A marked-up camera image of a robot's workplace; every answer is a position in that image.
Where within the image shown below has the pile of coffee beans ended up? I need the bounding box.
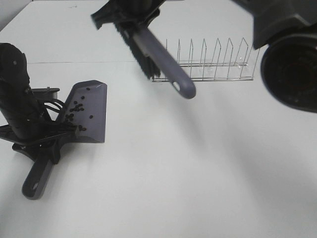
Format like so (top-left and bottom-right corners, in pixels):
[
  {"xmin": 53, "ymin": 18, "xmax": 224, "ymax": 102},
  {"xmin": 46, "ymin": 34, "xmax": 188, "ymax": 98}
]
[{"xmin": 63, "ymin": 86, "xmax": 93, "ymax": 131}]

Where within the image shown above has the grey plastic dustpan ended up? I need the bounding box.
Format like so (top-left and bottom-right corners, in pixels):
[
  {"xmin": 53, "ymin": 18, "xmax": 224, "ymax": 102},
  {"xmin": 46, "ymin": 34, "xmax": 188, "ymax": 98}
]
[{"xmin": 22, "ymin": 80, "xmax": 107, "ymax": 200}]

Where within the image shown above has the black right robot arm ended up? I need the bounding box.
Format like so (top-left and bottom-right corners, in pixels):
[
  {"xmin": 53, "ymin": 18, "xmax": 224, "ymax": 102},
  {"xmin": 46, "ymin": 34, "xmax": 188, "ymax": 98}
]
[{"xmin": 91, "ymin": 0, "xmax": 317, "ymax": 113}]

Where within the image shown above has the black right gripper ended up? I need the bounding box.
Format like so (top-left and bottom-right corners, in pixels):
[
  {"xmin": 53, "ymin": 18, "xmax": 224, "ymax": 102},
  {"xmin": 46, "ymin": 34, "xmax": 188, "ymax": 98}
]
[{"xmin": 91, "ymin": 0, "xmax": 163, "ymax": 29}]

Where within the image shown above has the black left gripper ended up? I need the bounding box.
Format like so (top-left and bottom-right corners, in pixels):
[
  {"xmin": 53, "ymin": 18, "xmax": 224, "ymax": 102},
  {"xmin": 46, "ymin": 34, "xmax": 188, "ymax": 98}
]
[{"xmin": 0, "ymin": 87, "xmax": 76, "ymax": 164}]

